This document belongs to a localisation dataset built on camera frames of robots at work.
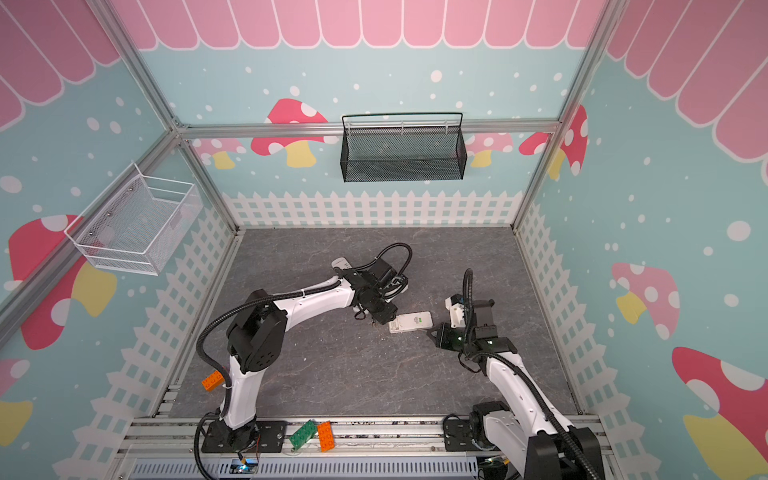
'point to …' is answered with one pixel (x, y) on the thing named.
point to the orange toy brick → (327, 439)
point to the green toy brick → (303, 435)
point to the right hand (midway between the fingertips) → (429, 332)
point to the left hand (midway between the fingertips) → (386, 315)
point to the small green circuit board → (244, 466)
